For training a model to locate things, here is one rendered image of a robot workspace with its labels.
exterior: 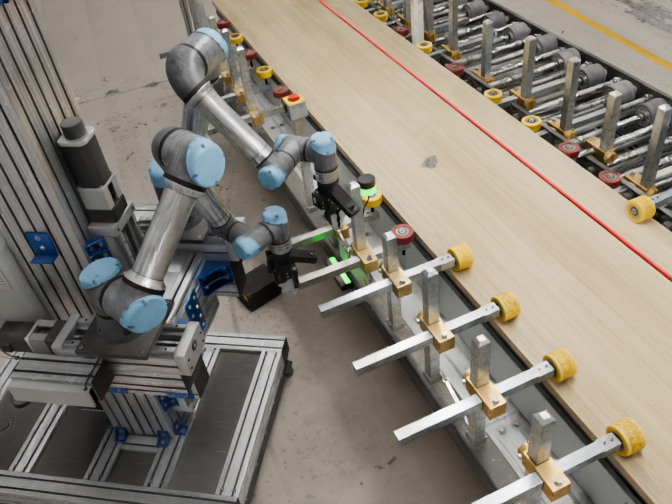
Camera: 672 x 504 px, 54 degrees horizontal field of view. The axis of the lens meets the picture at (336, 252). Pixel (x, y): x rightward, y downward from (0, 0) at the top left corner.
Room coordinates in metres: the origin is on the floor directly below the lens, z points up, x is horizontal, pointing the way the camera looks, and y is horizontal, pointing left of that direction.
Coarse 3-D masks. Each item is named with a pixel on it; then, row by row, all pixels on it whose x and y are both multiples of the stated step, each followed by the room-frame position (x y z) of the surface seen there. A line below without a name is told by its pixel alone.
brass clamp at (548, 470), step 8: (520, 448) 0.85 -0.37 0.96; (520, 456) 0.83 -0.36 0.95; (528, 456) 0.82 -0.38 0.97; (528, 464) 0.81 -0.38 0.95; (544, 464) 0.79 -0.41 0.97; (552, 464) 0.79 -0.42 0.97; (528, 472) 0.80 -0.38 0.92; (536, 472) 0.78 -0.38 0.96; (544, 472) 0.77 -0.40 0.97; (552, 472) 0.77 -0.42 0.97; (560, 472) 0.77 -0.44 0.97; (544, 480) 0.75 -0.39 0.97; (552, 480) 0.75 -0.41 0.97; (568, 480) 0.74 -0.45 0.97; (544, 488) 0.75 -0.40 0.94; (552, 488) 0.73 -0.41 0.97; (560, 488) 0.73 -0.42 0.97; (568, 488) 0.74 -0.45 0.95; (552, 496) 0.72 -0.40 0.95; (560, 496) 0.73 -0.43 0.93
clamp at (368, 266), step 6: (354, 246) 1.77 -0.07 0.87; (354, 252) 1.76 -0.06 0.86; (360, 252) 1.73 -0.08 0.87; (366, 252) 1.73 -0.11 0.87; (372, 252) 1.72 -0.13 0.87; (360, 258) 1.71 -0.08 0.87; (366, 258) 1.70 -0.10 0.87; (366, 264) 1.67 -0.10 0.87; (372, 264) 1.68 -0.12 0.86; (366, 270) 1.67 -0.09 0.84; (372, 270) 1.68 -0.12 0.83
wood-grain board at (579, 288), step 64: (256, 0) 4.18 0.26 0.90; (320, 64) 3.17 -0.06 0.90; (384, 64) 3.06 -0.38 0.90; (384, 128) 2.47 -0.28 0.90; (448, 128) 2.39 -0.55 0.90; (512, 128) 2.32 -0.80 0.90; (384, 192) 2.02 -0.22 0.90; (448, 192) 1.96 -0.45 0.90; (512, 192) 1.90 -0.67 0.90; (576, 192) 1.85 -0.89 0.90; (512, 256) 1.57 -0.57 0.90; (576, 256) 1.53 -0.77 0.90; (512, 320) 1.30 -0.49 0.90; (576, 320) 1.26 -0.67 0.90; (640, 320) 1.23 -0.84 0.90; (576, 384) 1.04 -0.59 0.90; (640, 384) 1.01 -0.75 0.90
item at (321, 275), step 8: (376, 248) 1.75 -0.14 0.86; (400, 248) 1.75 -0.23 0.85; (408, 248) 1.76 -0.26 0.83; (376, 256) 1.72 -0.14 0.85; (336, 264) 1.70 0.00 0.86; (344, 264) 1.70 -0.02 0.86; (352, 264) 1.69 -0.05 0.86; (360, 264) 1.70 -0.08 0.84; (320, 272) 1.67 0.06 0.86; (328, 272) 1.67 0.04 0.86; (336, 272) 1.68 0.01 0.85; (344, 272) 1.68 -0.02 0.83; (304, 280) 1.65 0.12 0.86; (312, 280) 1.65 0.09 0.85; (320, 280) 1.66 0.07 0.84; (304, 288) 1.64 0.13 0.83
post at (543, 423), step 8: (536, 416) 0.82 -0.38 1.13; (544, 416) 0.81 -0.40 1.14; (552, 416) 0.81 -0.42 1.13; (536, 424) 0.81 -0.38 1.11; (544, 424) 0.80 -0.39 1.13; (552, 424) 0.80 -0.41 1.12; (536, 432) 0.81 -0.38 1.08; (544, 432) 0.79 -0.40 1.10; (552, 432) 0.80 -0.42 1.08; (536, 440) 0.80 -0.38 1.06; (544, 440) 0.80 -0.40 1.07; (528, 448) 0.82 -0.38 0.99; (536, 448) 0.80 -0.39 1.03; (544, 448) 0.80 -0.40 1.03; (536, 456) 0.80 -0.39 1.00; (544, 456) 0.80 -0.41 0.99; (536, 464) 0.79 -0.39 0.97; (528, 496) 0.80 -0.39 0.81; (536, 496) 0.80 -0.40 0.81
